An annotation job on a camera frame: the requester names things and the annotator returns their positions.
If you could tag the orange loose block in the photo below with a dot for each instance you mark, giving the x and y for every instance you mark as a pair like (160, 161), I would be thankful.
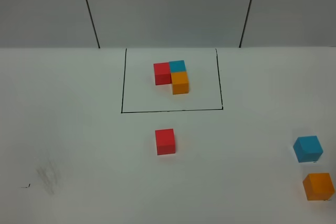
(318, 186)

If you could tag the orange template block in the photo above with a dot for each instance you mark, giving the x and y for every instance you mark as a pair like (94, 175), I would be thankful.
(180, 82)

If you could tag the blue template block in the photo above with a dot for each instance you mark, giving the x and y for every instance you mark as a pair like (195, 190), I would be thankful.
(177, 66)

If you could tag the red template block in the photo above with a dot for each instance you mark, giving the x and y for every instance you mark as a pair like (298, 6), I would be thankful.
(162, 73)

